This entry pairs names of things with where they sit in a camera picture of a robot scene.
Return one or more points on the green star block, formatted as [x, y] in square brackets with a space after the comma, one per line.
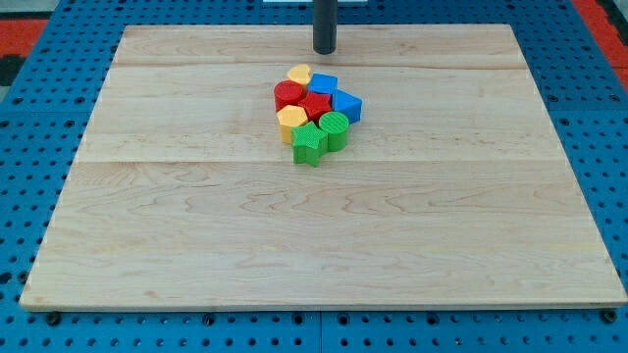
[309, 144]

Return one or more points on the green cylinder block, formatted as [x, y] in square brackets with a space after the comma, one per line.
[336, 125]

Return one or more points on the yellow hexagon block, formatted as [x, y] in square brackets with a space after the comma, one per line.
[289, 117]

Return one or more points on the red star block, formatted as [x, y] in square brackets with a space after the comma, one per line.
[316, 105]

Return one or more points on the blue triangle block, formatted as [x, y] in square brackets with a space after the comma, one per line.
[347, 104]

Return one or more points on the red cylinder block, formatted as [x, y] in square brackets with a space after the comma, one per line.
[288, 92]

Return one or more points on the blue cube block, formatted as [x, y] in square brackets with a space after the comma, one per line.
[323, 84]

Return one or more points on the yellow heart block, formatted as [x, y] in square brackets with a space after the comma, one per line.
[301, 74]

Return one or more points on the light wooden board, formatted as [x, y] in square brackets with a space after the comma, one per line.
[453, 191]

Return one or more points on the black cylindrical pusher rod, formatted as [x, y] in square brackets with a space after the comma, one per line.
[325, 21]

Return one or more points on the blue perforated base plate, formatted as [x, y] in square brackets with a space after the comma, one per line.
[45, 112]

